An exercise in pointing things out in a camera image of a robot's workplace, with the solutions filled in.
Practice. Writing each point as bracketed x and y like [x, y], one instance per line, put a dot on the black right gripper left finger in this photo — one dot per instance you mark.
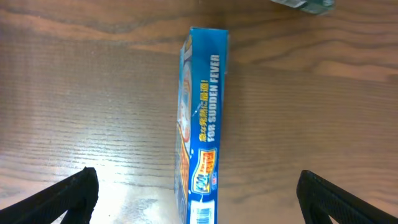
[74, 197]

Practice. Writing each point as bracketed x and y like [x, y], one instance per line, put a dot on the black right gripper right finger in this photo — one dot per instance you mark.
[322, 202]

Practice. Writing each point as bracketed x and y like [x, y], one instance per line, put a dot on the blue Kool Fever box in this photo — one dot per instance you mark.
[203, 67]

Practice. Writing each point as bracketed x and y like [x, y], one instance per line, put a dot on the dark green small box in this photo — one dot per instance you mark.
[316, 7]

